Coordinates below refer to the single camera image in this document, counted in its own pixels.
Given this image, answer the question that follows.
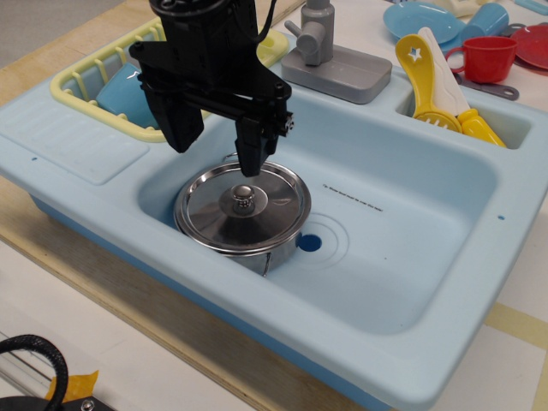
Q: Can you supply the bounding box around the yellow slotted toy spatula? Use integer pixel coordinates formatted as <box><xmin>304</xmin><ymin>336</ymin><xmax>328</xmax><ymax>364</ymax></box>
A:
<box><xmin>395</xmin><ymin>34</ymin><xmax>462</xmax><ymax>133</ymax></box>

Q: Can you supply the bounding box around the light blue toy sink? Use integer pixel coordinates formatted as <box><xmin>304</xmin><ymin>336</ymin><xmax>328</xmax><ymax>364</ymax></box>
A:
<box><xmin>1</xmin><ymin>68</ymin><xmax>547</xmax><ymax>410</ymax></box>

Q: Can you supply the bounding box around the blue toy cup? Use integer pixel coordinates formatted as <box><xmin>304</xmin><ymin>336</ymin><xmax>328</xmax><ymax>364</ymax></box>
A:
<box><xmin>460</xmin><ymin>3</ymin><xmax>509</xmax><ymax>42</ymax></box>

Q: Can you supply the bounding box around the grey toy faucet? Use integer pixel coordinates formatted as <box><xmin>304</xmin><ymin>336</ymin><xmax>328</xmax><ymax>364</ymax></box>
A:
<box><xmin>282</xmin><ymin>0</ymin><xmax>392</xmax><ymax>104</ymax></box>

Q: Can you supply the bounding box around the blue toy plate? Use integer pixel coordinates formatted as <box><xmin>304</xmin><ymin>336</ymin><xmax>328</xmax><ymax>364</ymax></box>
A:
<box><xmin>383</xmin><ymin>2</ymin><xmax>465</xmax><ymax>44</ymax></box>

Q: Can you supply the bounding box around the red toy plate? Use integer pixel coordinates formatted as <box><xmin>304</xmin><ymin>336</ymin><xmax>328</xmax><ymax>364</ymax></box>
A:
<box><xmin>510</xmin><ymin>25</ymin><xmax>548</xmax><ymax>69</ymax></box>

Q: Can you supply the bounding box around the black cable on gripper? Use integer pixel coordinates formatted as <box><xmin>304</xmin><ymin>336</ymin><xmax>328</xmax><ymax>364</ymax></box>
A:
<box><xmin>255</xmin><ymin>0</ymin><xmax>277</xmax><ymax>45</ymax></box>

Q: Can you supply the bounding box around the yellow tape piece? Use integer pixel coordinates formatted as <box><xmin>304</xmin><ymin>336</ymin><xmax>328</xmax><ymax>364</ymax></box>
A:
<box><xmin>63</xmin><ymin>370</ymin><xmax>99</xmax><ymax>403</ymax></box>

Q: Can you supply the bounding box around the shiny steel pot lid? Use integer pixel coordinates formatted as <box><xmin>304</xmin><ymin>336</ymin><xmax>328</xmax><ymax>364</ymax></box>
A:
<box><xmin>173</xmin><ymin>161</ymin><xmax>313</xmax><ymax>255</ymax></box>

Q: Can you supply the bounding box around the grey toy utensil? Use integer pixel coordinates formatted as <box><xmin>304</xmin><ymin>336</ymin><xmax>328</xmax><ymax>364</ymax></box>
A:
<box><xmin>454</xmin><ymin>74</ymin><xmax>520</xmax><ymax>101</ymax></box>

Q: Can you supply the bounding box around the pale yellow dish rack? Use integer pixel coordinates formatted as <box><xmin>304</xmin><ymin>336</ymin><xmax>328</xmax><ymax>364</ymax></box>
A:
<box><xmin>50</xmin><ymin>20</ymin><xmax>290</xmax><ymax>145</ymax></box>

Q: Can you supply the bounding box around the red toy cup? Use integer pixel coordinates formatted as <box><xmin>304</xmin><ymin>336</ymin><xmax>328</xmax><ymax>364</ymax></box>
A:
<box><xmin>445</xmin><ymin>36</ymin><xmax>517</xmax><ymax>83</ymax></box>

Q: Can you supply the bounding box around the white and yellow toy knife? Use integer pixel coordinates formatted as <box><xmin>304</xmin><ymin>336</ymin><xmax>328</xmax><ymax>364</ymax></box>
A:
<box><xmin>418</xmin><ymin>27</ymin><xmax>506</xmax><ymax>147</ymax></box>

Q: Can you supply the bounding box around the black braided cable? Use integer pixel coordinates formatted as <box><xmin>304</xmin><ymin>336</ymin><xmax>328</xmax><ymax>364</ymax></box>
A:
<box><xmin>0</xmin><ymin>334</ymin><xmax>69</xmax><ymax>411</ymax></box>

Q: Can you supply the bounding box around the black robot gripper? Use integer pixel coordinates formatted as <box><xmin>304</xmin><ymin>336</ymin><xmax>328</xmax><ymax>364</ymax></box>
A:
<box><xmin>129</xmin><ymin>1</ymin><xmax>293</xmax><ymax>177</ymax></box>

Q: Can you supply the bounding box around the blue cup in rack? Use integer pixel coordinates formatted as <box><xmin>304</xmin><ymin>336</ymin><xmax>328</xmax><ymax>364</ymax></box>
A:
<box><xmin>96</xmin><ymin>63</ymin><xmax>158</xmax><ymax>128</ymax></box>

